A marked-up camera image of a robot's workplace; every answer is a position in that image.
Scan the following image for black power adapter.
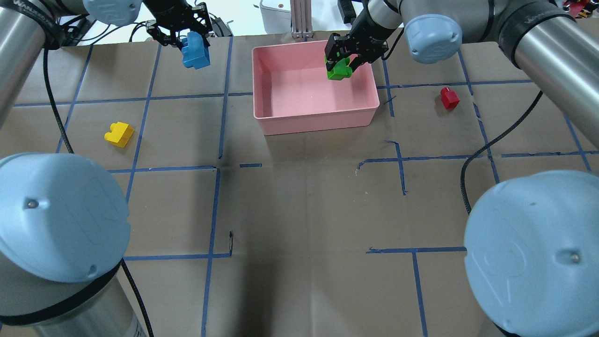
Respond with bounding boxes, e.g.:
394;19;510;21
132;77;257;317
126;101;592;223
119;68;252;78
336;0;357;25

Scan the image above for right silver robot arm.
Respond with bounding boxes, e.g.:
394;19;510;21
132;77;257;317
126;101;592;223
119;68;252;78
325;0;599;337

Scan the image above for green block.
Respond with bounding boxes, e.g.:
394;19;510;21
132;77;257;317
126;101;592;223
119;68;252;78
327;56;353;81

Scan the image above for white square device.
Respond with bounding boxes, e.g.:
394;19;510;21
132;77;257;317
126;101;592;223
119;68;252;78
259;0;292;34

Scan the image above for blue block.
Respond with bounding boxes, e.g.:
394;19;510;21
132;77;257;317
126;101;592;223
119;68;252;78
181;31;211;70

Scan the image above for red block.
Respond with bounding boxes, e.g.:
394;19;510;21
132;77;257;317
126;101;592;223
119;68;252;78
440;87;460;110

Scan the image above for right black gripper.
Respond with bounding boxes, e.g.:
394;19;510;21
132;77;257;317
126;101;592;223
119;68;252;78
325;9;390;73

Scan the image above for pink plastic box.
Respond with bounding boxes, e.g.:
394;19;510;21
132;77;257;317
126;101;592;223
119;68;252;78
252;40;380;136

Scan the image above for yellow block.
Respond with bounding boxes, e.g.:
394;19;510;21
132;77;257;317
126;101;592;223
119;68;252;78
103;122;135;148

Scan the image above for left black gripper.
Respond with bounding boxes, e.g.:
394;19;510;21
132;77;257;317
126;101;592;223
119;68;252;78
143;0;212;50

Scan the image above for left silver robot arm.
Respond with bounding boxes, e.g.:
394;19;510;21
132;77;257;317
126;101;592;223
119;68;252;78
1;0;154;337

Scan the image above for aluminium frame post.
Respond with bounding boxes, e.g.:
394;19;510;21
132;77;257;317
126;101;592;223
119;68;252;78
290;0;313;39

